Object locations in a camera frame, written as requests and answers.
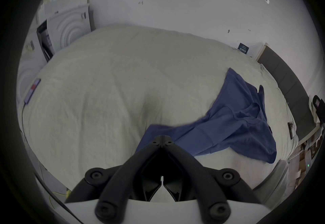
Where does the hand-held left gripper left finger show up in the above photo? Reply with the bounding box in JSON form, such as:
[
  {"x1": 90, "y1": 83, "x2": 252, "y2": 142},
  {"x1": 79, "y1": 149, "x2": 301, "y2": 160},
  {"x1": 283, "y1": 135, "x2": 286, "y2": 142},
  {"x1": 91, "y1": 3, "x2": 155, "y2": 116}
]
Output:
[{"x1": 65, "y1": 135, "x2": 163, "y2": 223}]

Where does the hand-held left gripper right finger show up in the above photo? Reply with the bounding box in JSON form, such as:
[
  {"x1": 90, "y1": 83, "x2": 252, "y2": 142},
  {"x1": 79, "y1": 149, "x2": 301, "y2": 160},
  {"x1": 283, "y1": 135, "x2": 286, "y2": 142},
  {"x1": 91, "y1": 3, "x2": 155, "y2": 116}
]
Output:
[{"x1": 162, "y1": 135, "x2": 262, "y2": 223}]

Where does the dark blue shirt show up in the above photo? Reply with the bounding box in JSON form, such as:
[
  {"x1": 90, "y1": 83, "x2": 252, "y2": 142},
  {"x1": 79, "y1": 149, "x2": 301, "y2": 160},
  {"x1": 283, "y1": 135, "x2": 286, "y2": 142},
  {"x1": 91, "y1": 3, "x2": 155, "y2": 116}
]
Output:
[{"x1": 135, "y1": 67, "x2": 277, "y2": 165}]

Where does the stack of brown cartons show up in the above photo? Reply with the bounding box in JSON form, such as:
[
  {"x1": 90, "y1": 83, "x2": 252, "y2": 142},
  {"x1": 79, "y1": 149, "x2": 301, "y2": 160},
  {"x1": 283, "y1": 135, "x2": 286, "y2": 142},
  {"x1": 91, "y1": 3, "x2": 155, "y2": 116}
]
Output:
[{"x1": 291, "y1": 129, "x2": 323, "y2": 191}]

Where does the dark grey padded headboard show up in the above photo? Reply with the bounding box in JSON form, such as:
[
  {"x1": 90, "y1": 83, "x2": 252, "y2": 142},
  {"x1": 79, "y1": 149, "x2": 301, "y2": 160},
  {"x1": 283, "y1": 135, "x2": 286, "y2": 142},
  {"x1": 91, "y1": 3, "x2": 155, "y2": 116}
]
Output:
[{"x1": 256, "y1": 43, "x2": 319, "y2": 143}]

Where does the white box with blue label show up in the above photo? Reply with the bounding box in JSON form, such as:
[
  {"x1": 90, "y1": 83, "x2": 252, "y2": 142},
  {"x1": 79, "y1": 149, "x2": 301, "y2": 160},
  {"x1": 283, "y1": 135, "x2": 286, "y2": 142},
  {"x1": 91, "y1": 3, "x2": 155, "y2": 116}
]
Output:
[{"x1": 237, "y1": 42, "x2": 265, "y2": 58}]

